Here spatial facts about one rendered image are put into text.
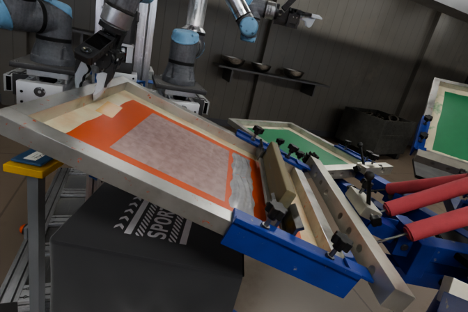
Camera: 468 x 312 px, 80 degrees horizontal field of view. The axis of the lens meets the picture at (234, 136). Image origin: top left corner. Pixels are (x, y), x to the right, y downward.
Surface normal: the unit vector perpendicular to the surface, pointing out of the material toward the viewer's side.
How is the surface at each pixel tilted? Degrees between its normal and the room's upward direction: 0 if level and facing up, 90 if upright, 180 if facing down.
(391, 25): 90
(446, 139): 32
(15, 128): 90
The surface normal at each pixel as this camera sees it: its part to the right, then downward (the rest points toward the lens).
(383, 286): -0.88, -0.45
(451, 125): -0.09, -0.70
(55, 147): -0.02, 0.32
